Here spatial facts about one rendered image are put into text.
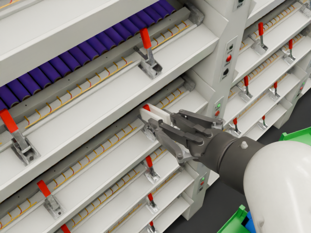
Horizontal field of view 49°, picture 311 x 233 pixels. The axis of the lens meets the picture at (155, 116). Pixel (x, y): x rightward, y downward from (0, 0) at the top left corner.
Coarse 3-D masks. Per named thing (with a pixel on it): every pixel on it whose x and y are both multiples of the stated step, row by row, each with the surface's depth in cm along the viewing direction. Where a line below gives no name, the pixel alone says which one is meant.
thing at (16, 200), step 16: (176, 80) 86; (160, 96) 83; (112, 128) 77; (96, 144) 74; (64, 160) 71; (80, 160) 74; (48, 176) 69; (64, 176) 71; (32, 192) 67; (0, 208) 64; (0, 224) 64
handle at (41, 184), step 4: (40, 180) 63; (40, 184) 63; (44, 184) 63; (40, 188) 63; (44, 188) 63; (44, 192) 64; (48, 192) 64; (48, 196) 65; (48, 200) 65; (52, 200) 66; (52, 204) 66; (56, 204) 67
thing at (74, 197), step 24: (192, 72) 86; (168, 96) 86; (192, 96) 88; (144, 144) 79; (72, 168) 73; (96, 168) 74; (120, 168) 75; (72, 192) 71; (96, 192) 72; (48, 216) 68; (72, 216) 72
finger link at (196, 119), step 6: (180, 114) 72; (186, 114) 71; (192, 114) 71; (198, 114) 70; (192, 120) 71; (198, 120) 70; (204, 120) 69; (210, 120) 68; (216, 120) 68; (222, 120) 68; (204, 126) 70; (210, 126) 69
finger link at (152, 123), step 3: (150, 120) 72; (153, 120) 72; (150, 123) 72; (153, 123) 71; (156, 123) 71; (150, 126) 73; (153, 126) 72; (156, 126) 71; (162, 129) 70; (156, 135) 69
